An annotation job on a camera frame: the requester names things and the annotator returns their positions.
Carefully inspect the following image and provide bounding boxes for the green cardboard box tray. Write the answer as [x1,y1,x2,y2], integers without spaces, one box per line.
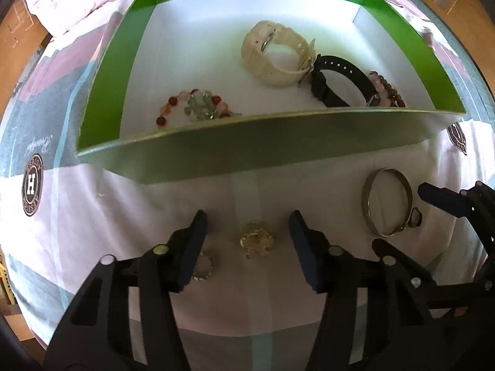
[76,0,466,183]

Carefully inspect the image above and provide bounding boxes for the black wristwatch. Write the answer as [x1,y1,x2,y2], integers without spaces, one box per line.
[310,54,381,108]

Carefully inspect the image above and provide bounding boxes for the gold flower brooch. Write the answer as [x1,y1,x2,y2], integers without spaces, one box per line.
[240,221,274,259]

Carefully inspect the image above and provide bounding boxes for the small studded ring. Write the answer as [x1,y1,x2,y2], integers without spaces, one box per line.
[190,250,215,282]

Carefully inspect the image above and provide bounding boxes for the striped bed sheet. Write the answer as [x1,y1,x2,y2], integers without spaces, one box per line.
[1,0,494,370]

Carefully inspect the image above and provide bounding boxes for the brown bead bracelet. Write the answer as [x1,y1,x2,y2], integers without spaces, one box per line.
[377,73,407,108]

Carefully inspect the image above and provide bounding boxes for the cream white wristwatch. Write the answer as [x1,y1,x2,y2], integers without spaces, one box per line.
[241,20,316,87]

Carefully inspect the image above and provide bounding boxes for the wooden wall cabinets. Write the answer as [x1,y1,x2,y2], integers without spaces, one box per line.
[421,0,495,89]

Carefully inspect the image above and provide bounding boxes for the red white bead bracelet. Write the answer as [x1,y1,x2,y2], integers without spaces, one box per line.
[155,88,243,129]

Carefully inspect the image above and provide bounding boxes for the wooden headboard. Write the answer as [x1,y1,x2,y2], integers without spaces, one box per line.
[0,0,48,116]

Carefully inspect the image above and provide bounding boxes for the silver bangle bracelet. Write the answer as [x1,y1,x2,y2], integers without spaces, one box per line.
[361,167,425,238]

